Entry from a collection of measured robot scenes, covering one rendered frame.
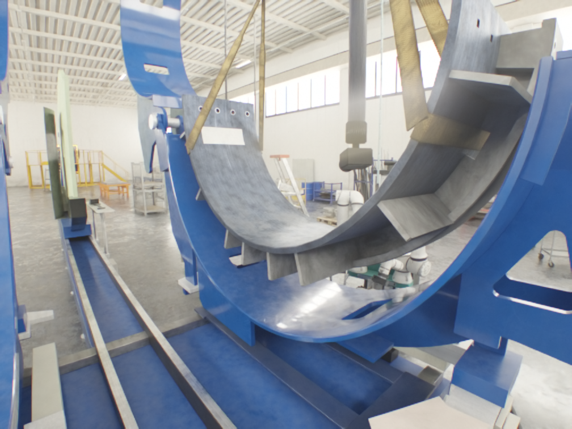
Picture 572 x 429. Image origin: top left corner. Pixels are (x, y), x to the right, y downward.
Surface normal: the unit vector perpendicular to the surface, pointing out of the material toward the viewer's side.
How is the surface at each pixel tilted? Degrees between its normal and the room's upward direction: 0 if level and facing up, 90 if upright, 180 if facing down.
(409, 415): 0
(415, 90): 78
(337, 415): 0
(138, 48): 71
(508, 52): 90
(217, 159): 55
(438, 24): 99
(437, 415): 0
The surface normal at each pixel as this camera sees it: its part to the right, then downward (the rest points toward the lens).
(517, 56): -0.77, 0.11
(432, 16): -0.65, 0.28
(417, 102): -0.94, -0.16
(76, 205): 0.66, 0.12
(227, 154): 0.58, -0.29
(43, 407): 0.00, -0.98
